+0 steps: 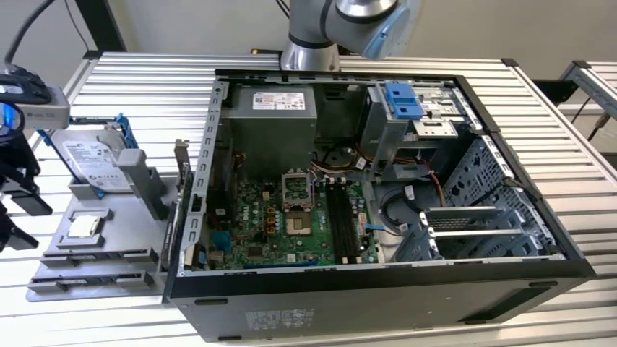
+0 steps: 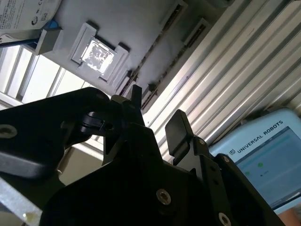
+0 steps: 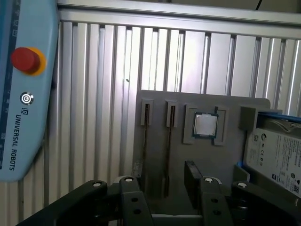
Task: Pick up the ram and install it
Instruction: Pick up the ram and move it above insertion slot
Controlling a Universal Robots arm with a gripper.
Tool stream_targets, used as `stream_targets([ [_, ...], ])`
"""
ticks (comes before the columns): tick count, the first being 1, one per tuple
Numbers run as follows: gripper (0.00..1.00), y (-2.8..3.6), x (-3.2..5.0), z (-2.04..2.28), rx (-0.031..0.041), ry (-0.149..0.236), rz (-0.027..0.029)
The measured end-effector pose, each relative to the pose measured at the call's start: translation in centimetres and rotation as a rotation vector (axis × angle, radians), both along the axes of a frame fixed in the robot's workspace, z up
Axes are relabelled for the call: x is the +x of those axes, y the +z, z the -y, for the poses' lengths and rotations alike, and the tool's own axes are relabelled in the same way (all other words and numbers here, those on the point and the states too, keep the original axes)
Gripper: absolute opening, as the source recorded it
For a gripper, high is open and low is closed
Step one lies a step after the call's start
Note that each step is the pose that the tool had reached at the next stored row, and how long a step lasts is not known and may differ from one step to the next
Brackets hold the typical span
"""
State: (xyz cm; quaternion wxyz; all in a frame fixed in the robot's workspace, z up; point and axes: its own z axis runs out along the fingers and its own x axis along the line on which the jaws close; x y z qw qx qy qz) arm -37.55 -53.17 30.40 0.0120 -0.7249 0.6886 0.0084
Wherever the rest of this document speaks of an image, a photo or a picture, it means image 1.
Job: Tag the silver disk bay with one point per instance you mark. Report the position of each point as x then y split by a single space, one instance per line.
463 217

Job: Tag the brown arm base plate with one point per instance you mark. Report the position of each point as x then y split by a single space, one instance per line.
266 51

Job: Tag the long blue expansion slot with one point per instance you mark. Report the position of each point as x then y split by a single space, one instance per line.
280 265

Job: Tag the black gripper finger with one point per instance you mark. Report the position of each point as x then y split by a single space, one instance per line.
34 204
17 231

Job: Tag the aluminium slat side table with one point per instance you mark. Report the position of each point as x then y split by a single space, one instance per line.
598 83

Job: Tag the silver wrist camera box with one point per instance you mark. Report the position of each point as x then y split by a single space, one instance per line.
46 114

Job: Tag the black case fan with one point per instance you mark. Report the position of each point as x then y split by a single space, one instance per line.
223 170

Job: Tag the black upright post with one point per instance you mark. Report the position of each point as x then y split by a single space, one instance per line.
103 25

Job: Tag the RAM slot with white clips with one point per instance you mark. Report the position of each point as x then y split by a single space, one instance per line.
354 220
340 220

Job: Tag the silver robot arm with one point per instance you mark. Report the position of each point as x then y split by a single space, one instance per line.
308 47

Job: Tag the grey parts rack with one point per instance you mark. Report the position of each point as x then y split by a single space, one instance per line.
120 224

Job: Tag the hard disk in blue carrier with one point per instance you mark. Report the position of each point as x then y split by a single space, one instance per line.
91 159

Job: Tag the black PC case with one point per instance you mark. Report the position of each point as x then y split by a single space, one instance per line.
338 307

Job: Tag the green motherboard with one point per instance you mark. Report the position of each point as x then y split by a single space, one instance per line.
251 249

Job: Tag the blue plastic drive latch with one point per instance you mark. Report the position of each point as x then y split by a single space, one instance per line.
402 97

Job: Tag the grey power supply unit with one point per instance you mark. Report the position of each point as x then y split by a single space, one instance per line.
270 137

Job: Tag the silver CPU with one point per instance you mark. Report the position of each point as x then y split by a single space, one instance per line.
84 226

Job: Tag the black frame bracket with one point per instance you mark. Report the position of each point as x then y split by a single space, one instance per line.
552 90

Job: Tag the grey metal drive cage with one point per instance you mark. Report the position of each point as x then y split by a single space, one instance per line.
386 144

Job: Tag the CPU socket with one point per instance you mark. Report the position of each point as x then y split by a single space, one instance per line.
299 223

